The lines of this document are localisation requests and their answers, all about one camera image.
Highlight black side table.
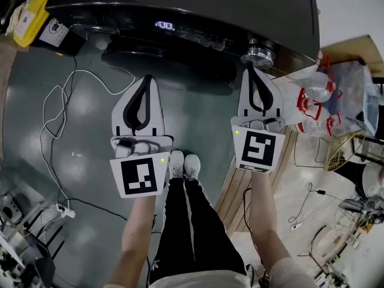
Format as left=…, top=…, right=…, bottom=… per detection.
left=29, top=223, right=65, bottom=288

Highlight beige cloth bag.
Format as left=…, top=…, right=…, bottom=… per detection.
left=5, top=0, right=34, bottom=35

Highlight person's white shirt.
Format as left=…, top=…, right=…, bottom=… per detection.
left=148, top=256, right=319, bottom=288

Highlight black bin with yellow lid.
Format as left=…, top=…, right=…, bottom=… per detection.
left=13, top=0, right=88, bottom=56

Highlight brown cardboard box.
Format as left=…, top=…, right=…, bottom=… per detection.
left=0, top=0, right=31, bottom=52

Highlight white floor cable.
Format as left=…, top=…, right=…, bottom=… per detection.
left=39, top=65, right=136, bottom=212

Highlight clear plastic storage box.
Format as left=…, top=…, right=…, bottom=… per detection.
left=326, top=61, right=380, bottom=137

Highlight black floor cable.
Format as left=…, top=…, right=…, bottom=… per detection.
left=41, top=55, right=128, bottom=221

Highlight wooden slat pallet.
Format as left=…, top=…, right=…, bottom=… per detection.
left=214, top=126, right=298, bottom=233

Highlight person's right white shoe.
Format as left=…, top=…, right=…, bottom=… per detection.
left=182, top=154, right=201, bottom=181

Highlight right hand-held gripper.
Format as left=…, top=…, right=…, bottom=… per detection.
left=230, top=67, right=286, bottom=173

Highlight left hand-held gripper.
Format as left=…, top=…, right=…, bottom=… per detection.
left=109, top=74, right=174, bottom=199

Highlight large cardboard sheet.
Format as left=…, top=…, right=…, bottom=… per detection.
left=320, top=34, right=384, bottom=77

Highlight round wooden hoop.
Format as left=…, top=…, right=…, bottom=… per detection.
left=310, top=225, right=346, bottom=259

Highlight pile of assorted tools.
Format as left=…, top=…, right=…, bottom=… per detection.
left=335, top=196, right=384, bottom=236

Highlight person's left forearm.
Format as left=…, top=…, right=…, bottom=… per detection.
left=104, top=195, right=157, bottom=288

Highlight person's black trousers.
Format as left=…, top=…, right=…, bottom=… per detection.
left=148, top=177, right=248, bottom=286

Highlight white plastic bag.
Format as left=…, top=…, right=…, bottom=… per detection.
left=364, top=163, right=384, bottom=200

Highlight black washing machine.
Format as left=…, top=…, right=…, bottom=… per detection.
left=44, top=0, right=320, bottom=97

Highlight person's right forearm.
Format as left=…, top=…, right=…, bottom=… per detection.
left=248, top=169, right=293, bottom=269

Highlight black adapter cable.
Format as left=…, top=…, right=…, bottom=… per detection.
left=287, top=182, right=340, bottom=230

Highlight white power strip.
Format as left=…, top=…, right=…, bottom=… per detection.
left=55, top=203, right=76, bottom=219

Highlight gold wire basket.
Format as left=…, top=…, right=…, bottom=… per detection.
left=323, top=130, right=367, bottom=172

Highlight brown floor mat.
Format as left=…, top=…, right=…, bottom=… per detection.
left=0, top=52, right=16, bottom=161

